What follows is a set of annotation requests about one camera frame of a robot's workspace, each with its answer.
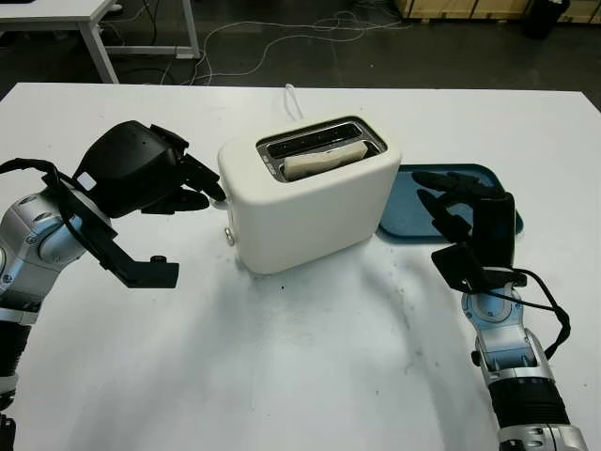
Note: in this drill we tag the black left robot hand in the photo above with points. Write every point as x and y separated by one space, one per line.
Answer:
127 169

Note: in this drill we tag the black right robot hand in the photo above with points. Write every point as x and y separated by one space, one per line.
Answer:
495 225

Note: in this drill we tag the white toaster lever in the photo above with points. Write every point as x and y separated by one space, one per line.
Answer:
220 205

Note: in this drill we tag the white bread slice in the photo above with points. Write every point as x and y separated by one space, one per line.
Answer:
324 160

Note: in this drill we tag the dark blue plastic tray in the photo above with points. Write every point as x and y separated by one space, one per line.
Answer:
408 216

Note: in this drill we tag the silver toaster knob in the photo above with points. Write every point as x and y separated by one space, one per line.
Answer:
230 236

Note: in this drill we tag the cream white toaster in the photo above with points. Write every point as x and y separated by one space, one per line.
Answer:
305 211

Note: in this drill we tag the white desk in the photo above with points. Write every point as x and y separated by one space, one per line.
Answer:
56 16

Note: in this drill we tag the black bin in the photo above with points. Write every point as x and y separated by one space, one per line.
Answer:
544 19

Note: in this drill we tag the wooden crate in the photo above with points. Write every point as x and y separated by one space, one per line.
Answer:
446 7

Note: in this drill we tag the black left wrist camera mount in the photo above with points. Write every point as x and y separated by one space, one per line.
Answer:
136 272

